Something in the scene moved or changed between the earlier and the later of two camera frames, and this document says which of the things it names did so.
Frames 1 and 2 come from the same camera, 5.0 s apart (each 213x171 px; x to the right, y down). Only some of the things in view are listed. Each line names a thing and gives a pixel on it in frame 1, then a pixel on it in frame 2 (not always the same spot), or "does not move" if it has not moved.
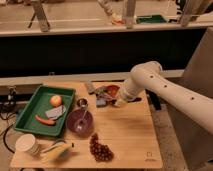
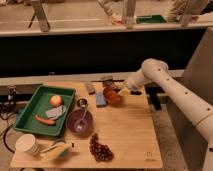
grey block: x=90 y=87 does not move
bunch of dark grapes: x=100 y=152 does not move
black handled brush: x=113 y=98 to x=108 y=83
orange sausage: x=47 y=122 does not move
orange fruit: x=56 y=100 does not move
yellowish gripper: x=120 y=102 to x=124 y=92
